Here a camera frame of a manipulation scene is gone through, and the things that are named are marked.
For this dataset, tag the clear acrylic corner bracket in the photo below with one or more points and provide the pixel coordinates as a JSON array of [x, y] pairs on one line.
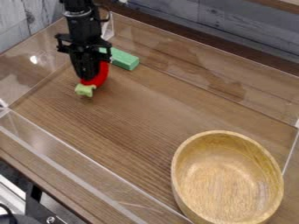
[[109, 27]]

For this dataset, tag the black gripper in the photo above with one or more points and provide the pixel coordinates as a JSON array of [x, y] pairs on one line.
[[83, 41]]

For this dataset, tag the clear acrylic table barrier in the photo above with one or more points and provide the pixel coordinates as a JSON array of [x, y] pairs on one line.
[[99, 151]]

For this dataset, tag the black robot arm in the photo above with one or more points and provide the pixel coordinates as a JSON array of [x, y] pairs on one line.
[[79, 4]]

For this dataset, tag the black metal table bracket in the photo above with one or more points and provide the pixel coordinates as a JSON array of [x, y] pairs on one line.
[[37, 210]]

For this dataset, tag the red felt strawberry toy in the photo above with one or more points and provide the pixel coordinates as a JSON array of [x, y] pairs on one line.
[[87, 86]]

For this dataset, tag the light wooden bowl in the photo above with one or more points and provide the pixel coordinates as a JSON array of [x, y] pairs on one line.
[[228, 181]]

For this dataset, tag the green rectangular block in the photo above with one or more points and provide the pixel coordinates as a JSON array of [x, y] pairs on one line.
[[121, 58]]

